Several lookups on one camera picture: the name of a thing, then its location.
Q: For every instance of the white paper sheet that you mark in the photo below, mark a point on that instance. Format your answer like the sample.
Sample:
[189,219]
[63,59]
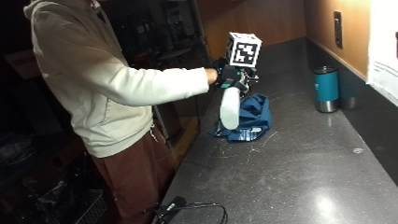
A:
[383,46]

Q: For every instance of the the person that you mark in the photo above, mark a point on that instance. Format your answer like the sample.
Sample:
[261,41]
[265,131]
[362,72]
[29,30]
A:
[97,93]

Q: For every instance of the white marker cube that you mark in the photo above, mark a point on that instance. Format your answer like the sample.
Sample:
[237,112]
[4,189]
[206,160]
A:
[244,49]

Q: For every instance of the blue cloth bag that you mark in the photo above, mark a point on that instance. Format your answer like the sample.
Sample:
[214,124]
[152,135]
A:
[253,118]

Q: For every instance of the teal steel tumbler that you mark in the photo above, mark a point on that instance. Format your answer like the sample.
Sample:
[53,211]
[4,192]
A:
[326,88]

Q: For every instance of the black wall outlet plate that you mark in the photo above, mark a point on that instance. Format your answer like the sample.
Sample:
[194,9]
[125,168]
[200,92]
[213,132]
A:
[338,29]

